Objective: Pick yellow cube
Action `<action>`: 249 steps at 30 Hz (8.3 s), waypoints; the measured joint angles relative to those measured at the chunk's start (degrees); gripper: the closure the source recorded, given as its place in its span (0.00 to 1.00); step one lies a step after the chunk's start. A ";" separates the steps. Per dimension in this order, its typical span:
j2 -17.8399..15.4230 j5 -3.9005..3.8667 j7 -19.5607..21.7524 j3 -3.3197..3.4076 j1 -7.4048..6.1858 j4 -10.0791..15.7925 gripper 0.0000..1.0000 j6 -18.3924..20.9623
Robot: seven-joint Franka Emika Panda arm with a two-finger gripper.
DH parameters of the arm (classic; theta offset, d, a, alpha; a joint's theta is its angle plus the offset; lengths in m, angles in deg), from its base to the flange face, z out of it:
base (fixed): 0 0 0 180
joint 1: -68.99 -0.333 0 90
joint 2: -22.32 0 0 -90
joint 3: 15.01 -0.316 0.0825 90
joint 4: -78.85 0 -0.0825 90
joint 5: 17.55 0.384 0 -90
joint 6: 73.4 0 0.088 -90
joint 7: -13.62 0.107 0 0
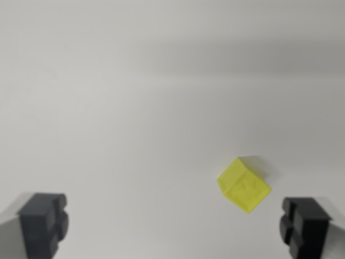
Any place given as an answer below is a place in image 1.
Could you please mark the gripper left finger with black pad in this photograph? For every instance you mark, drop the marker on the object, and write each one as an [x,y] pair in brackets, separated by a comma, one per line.
[40,224]

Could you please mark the yellow cube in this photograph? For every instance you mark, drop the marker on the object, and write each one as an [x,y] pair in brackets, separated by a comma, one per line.
[242,186]

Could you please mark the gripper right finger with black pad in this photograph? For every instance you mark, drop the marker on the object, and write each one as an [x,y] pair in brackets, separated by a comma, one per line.
[307,229]

